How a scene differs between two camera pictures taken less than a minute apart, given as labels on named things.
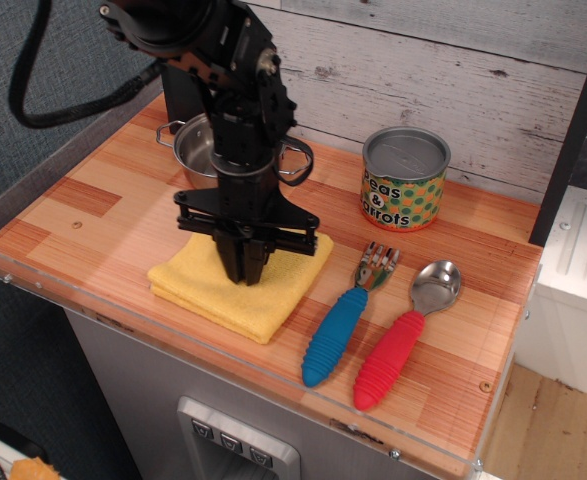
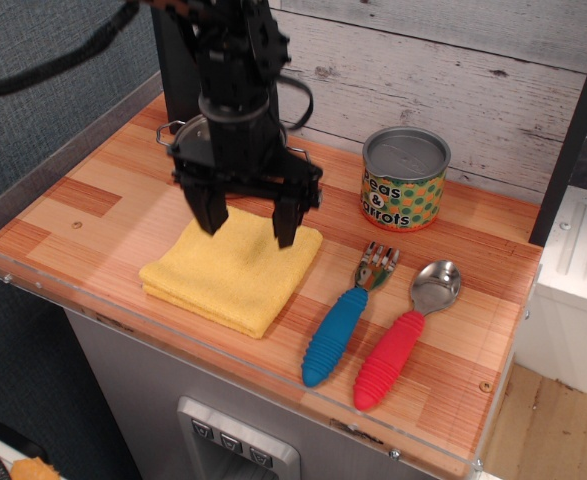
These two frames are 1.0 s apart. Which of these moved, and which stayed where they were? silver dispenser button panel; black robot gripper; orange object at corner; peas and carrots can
Moved: black robot gripper
Stayed: orange object at corner; silver dispenser button panel; peas and carrots can
